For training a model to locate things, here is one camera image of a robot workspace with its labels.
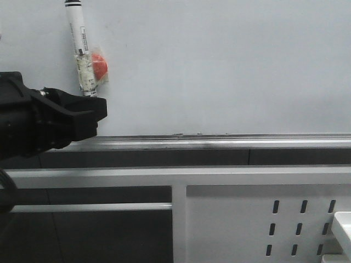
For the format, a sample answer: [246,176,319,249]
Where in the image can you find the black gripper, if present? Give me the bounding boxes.
[1,71,107,160]

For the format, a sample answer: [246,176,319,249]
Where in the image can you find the red round magnet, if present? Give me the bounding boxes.
[91,47,109,87]

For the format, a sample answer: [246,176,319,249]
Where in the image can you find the white whiteboard marker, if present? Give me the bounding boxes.
[64,1,97,97]

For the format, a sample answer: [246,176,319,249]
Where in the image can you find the white perforated metal panel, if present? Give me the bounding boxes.
[186,185,350,262]

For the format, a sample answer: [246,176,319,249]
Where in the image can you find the white plastic bin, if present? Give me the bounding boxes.
[321,211,350,262]

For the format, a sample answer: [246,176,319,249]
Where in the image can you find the white metal rack frame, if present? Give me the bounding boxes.
[1,166,350,262]

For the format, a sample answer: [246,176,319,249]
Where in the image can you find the white whiteboard with aluminium frame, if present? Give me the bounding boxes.
[0,0,351,152]

